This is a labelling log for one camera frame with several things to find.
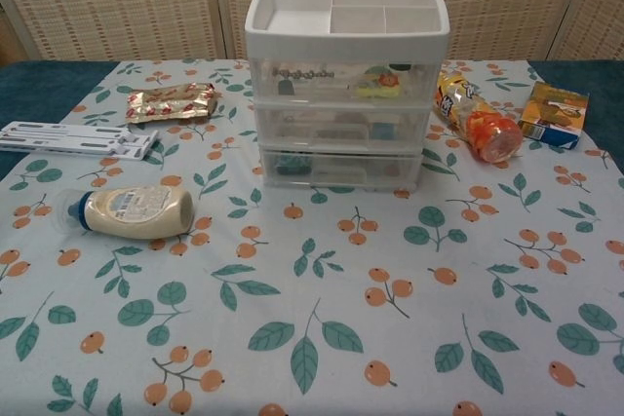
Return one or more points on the clear plastic container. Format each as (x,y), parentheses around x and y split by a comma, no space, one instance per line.
(341,162)
(322,90)
(302,124)

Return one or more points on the white plastic drawer organizer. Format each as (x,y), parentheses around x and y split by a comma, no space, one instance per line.
(273,46)

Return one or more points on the orange blue carton box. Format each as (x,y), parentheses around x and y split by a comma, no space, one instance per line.
(551,114)

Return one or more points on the small teal item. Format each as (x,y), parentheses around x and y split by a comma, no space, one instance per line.
(292,165)

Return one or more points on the small blue block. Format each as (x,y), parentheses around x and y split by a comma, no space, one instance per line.
(383,131)

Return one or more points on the yellow orange toy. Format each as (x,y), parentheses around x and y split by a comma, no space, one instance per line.
(380,86)

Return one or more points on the fruit leaf print tablecloth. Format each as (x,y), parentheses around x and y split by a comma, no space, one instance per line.
(312,313)

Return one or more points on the dark round disc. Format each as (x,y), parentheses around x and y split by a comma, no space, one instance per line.
(402,66)

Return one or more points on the gold foil snack packet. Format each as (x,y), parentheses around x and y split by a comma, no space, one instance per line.
(170,103)

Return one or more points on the mayonnaise squeeze bottle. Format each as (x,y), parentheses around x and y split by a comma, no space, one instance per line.
(141,211)

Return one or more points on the white toothbrush pack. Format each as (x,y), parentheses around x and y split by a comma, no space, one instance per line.
(63,129)
(58,147)

